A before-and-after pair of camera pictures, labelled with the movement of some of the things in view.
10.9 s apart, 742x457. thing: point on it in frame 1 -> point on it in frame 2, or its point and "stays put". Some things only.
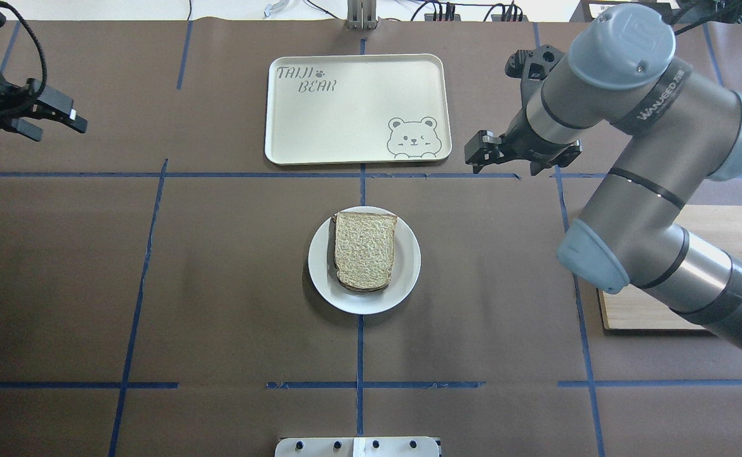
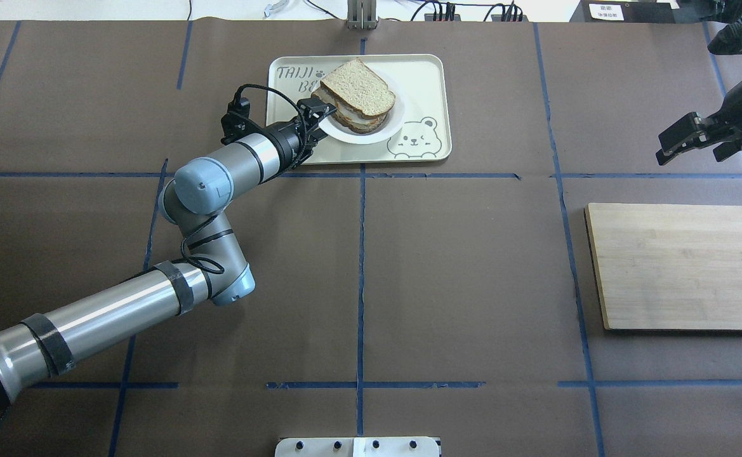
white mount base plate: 393,447 stays put
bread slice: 343,284 -> 351,119
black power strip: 494,17 stays put
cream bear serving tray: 363,109 stays put
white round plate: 364,260 -> 337,131
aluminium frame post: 361,14 stays put
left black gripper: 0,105 -> 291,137
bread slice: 364,249 -> 357,84
